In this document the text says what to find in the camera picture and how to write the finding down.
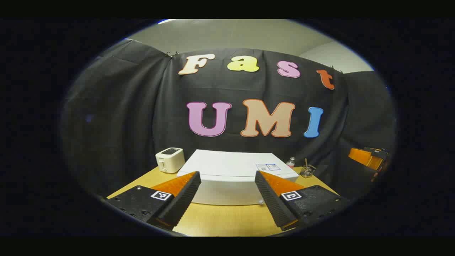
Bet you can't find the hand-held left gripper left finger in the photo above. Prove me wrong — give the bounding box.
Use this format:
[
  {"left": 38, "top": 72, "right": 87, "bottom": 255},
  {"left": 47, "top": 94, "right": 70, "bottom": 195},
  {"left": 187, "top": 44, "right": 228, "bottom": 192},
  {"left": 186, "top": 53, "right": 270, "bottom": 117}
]
[{"left": 107, "top": 171, "right": 202, "bottom": 231}]

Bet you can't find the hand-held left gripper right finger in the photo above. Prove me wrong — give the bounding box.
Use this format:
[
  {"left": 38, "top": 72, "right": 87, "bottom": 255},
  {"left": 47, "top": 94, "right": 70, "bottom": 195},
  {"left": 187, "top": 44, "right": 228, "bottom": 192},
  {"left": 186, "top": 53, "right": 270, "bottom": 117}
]
[{"left": 255, "top": 171, "right": 350, "bottom": 230}]

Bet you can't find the white microwave oven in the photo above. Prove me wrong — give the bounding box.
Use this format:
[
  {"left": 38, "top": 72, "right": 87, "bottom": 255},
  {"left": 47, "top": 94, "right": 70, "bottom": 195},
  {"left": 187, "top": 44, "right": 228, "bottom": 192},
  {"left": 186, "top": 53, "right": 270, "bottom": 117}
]
[{"left": 177, "top": 149, "right": 300, "bottom": 206}]

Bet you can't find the white toaster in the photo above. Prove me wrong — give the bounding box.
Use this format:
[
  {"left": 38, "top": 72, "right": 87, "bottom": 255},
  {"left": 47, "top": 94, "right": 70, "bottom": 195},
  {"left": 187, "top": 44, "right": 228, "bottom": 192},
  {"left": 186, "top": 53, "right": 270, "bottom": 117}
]
[{"left": 155, "top": 147, "right": 185, "bottom": 174}]

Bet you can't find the black backdrop cloth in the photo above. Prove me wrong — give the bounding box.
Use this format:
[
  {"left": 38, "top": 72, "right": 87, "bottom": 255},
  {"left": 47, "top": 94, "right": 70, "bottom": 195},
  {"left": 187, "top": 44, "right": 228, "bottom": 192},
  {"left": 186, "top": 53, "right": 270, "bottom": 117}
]
[{"left": 60, "top": 38, "right": 398, "bottom": 199}]

